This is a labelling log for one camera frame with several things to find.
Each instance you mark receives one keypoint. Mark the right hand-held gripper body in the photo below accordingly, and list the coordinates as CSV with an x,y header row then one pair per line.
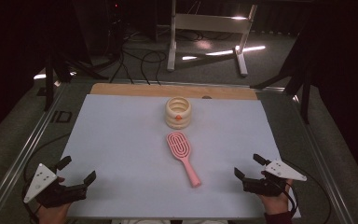
x,y
262,185

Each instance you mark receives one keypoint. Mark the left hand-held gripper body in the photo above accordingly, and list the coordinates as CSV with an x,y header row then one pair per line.
x,y
40,182

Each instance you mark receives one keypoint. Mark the pink hairbrush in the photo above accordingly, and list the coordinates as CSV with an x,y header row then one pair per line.
x,y
179,146

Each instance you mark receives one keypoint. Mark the cream ribbed round holder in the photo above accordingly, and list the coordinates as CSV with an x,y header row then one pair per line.
x,y
178,119

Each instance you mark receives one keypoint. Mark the person's right hand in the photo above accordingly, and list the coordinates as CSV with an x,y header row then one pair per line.
x,y
276,203

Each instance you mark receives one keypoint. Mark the person's left hand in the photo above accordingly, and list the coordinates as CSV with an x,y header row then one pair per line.
x,y
52,214

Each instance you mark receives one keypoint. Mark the person's dark red sleeve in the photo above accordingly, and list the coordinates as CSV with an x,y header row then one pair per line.
x,y
278,218

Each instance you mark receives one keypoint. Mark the pale blue table mat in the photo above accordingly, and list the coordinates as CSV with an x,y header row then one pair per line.
x,y
121,149

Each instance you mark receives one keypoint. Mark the black tripod stand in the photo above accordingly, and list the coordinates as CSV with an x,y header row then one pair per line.
x,y
304,93
49,81

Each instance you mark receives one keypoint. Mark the black computer tower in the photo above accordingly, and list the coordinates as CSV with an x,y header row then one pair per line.
x,y
98,28

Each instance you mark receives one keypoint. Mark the metal table frame rail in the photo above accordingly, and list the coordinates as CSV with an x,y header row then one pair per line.
x,y
21,155
320,161

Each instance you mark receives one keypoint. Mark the white metal stand frame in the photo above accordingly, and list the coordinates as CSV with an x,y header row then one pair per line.
x,y
211,23

